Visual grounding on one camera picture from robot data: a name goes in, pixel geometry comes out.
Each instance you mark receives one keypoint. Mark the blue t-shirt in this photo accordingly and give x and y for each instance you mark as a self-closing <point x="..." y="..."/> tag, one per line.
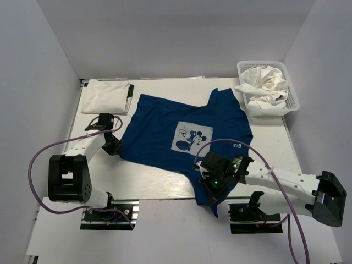
<point x="169" y="135"/>

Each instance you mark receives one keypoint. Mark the folded white t-shirt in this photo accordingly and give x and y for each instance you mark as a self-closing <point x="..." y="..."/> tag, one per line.
<point x="107" y="97"/>

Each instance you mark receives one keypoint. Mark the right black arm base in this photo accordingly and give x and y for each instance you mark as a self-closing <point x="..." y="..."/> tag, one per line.
<point x="246" y="220"/>

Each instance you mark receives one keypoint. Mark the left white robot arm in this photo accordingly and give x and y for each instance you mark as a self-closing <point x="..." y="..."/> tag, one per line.
<point x="69" y="177"/>

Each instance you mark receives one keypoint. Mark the white plastic basket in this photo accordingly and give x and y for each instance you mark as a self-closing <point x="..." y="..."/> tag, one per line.
<point x="292" y="103"/>

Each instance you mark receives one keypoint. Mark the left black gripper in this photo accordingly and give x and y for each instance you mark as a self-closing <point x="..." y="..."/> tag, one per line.
<point x="116" y="147"/>

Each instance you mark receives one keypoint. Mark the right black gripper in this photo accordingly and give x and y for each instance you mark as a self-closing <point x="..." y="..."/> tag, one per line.
<point x="213" y="194"/>

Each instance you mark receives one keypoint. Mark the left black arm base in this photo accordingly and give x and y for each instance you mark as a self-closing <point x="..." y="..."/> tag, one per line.
<point x="93" y="220"/>

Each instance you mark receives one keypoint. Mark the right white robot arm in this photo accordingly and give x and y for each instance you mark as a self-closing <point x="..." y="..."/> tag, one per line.
<point x="321" y="197"/>

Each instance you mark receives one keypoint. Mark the white t-shirt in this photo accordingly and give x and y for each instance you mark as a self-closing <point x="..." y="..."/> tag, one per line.
<point x="107" y="97"/>
<point x="265" y="86"/>

